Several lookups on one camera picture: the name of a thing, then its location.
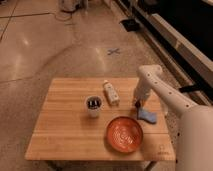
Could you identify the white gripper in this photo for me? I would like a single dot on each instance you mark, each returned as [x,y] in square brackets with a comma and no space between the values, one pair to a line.
[141,92]

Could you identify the black floor mat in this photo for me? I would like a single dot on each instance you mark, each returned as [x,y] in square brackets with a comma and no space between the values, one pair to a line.
[130,25]

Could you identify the white plastic bottle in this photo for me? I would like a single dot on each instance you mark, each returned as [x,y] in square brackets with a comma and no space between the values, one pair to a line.
[111,93]

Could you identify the white cup with dark contents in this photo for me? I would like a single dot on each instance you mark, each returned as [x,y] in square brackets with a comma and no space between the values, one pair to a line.
[93,106]

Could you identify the blue sponge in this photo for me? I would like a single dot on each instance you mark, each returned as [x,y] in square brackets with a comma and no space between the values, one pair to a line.
[147,116]

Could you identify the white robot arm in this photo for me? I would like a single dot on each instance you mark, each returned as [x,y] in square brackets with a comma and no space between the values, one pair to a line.
[195,141]

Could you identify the orange patterned plate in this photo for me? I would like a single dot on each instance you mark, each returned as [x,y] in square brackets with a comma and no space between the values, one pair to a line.
[124,134]

